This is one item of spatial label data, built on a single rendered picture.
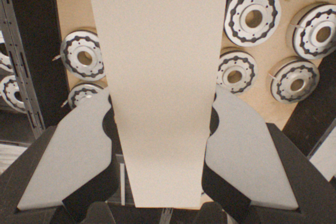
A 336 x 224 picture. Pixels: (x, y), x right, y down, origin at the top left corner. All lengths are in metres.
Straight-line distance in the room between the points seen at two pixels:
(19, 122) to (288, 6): 0.65
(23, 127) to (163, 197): 0.43
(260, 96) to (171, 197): 0.36
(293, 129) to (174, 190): 0.42
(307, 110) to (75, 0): 0.55
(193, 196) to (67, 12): 0.37
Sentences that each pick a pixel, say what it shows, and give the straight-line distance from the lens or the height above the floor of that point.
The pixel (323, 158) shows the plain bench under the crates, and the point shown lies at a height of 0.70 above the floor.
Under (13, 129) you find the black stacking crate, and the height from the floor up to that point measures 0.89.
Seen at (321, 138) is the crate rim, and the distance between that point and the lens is 0.49.
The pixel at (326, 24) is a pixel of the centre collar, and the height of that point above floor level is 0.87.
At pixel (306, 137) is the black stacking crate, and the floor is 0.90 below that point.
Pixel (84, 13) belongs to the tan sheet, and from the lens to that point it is 0.40.
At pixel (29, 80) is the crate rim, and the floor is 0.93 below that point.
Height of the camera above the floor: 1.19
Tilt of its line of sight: 60 degrees down
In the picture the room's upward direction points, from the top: 179 degrees counter-clockwise
